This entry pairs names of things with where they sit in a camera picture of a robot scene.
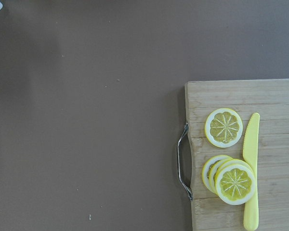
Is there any single lemon slice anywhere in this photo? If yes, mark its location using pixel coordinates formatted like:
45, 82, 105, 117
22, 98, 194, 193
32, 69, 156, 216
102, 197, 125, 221
204, 108, 243, 148

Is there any bottom stacked lemon slice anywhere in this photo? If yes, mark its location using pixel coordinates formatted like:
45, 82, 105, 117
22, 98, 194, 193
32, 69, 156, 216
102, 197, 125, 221
201, 155, 232, 193

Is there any middle stacked lemon slice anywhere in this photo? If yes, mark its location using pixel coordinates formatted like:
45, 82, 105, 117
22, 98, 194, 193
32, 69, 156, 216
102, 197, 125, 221
208, 158, 251, 194

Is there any yellow plastic knife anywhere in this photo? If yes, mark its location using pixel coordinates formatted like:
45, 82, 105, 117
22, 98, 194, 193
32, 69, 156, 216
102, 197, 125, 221
242, 113, 260, 231

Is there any bamboo cutting board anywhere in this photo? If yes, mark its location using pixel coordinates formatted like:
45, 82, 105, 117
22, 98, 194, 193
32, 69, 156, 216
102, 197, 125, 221
185, 79, 289, 231

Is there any metal cutting board handle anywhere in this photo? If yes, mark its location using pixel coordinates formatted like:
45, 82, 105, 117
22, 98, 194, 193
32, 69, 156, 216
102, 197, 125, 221
176, 122, 193, 202

